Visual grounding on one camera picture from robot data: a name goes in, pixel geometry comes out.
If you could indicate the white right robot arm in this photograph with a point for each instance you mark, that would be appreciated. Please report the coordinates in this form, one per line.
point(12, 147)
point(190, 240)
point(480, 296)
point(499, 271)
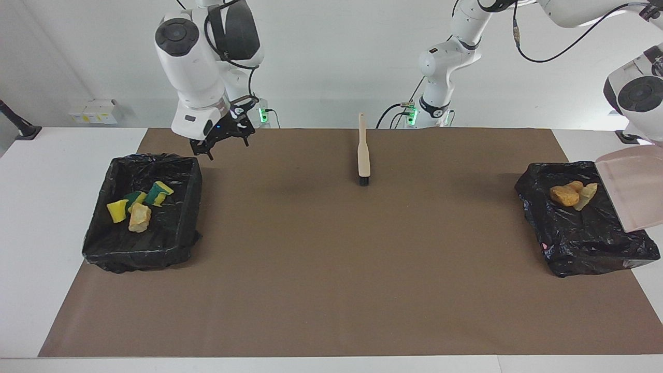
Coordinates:
point(189, 67)

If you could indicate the bin wrapped in black bag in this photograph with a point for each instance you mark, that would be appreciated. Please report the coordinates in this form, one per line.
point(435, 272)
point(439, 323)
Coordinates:
point(580, 238)

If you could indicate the beige crumbly sponge piece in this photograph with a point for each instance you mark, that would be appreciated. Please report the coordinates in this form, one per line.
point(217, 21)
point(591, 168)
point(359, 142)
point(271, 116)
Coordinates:
point(140, 217)

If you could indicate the beige plastic dustpan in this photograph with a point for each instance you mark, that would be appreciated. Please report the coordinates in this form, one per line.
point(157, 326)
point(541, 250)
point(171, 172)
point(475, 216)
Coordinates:
point(634, 191)

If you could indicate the large white cardboard box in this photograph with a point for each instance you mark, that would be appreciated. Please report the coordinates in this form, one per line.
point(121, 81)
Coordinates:
point(103, 111)

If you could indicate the brown paper table mat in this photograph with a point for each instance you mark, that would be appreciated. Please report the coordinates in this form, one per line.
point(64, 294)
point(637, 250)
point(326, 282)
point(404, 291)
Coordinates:
point(311, 321)

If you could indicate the small white labelled box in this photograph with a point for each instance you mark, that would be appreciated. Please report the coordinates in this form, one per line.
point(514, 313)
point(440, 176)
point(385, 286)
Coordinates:
point(76, 116)

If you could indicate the pale yellow bread chunk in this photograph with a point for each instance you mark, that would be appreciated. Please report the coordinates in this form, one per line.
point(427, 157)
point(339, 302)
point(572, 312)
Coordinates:
point(586, 196)

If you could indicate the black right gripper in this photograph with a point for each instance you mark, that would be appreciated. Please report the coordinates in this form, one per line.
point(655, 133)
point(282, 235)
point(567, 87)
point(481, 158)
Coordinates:
point(228, 127)

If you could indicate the brown oval bread piece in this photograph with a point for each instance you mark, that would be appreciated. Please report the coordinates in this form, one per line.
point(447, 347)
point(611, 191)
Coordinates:
point(563, 196)

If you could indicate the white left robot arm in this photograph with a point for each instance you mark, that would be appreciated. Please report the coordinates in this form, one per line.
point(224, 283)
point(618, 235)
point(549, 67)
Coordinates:
point(639, 93)

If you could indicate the green yellow sponge piece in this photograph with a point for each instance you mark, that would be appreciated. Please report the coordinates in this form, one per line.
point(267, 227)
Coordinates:
point(135, 197)

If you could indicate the open bin with black bag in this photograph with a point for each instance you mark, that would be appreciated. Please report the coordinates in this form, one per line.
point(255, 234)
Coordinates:
point(171, 228)

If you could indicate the black stand foot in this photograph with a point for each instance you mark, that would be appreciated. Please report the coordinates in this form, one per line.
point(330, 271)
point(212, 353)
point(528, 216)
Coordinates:
point(26, 132)
point(628, 138)

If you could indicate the beige hand brush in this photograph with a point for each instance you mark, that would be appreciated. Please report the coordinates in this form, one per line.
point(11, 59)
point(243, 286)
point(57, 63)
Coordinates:
point(363, 150)

